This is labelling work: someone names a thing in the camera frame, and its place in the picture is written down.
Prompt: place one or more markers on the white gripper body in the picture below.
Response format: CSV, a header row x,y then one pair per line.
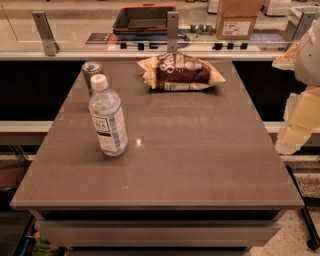
x,y
309,61

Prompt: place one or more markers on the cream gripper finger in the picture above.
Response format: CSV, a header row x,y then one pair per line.
x,y
290,139

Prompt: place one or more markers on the brown chip bag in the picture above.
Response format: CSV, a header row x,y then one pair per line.
x,y
179,72

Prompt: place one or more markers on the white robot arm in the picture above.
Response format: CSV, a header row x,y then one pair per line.
x,y
303,58

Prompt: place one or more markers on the grey table with drawers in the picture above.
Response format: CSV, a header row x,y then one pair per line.
x,y
200,173

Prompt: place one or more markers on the cardboard box with label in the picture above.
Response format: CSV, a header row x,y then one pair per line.
x,y
236,19

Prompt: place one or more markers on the dark open tray box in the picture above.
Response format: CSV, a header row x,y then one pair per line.
x,y
143,17

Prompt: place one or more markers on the clear plastic water bottle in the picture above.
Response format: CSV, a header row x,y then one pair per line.
x,y
105,108

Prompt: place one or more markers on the silver drink can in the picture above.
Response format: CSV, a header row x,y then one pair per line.
x,y
90,69

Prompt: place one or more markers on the right metal rail bracket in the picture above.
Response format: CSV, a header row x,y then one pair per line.
x,y
296,29

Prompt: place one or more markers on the metal rail bracket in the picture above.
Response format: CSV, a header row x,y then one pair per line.
x,y
296,29
50,45
172,31

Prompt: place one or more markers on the middle metal rail bracket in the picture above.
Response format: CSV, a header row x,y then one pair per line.
x,y
172,31

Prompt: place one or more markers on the left metal rail bracket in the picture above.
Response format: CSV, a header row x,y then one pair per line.
x,y
50,45

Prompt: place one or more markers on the glass barrier rail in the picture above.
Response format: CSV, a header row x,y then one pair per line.
x,y
251,50

